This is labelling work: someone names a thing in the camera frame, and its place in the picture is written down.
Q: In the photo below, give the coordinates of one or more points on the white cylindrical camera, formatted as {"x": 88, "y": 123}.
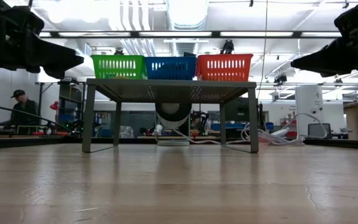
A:
{"x": 172, "y": 113}

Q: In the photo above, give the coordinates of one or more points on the grey perforated metal riser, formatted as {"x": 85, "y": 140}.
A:
{"x": 166, "y": 82}

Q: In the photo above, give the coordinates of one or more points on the orange plastic basket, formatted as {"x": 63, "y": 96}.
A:
{"x": 224, "y": 73}

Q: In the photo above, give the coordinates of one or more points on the black ceiling spotlight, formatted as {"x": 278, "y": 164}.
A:
{"x": 119, "y": 52}
{"x": 227, "y": 46}
{"x": 280, "y": 78}

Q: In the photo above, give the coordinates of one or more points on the small grey monitor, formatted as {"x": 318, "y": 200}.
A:
{"x": 319, "y": 129}

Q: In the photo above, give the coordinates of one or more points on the person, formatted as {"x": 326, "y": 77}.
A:
{"x": 25, "y": 112}

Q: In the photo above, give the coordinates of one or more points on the dark computer monitor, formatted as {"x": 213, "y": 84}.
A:
{"x": 238, "y": 109}

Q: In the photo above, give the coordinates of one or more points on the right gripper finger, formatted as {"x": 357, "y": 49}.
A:
{"x": 332, "y": 74}
{"x": 325, "y": 59}

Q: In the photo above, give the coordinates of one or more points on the red lamp shade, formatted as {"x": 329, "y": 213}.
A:
{"x": 54, "y": 105}

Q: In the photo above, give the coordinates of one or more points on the black aluminium frame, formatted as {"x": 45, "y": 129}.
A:
{"x": 337, "y": 143}

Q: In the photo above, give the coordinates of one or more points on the green plastic basket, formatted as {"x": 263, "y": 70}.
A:
{"x": 118, "y": 73}

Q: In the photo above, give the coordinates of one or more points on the blue plastic basket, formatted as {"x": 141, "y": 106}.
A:
{"x": 169, "y": 73}

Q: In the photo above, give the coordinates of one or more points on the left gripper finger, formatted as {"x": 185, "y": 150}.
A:
{"x": 62, "y": 57}
{"x": 57, "y": 73}

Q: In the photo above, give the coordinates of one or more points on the white box unit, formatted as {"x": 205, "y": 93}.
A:
{"x": 309, "y": 102}

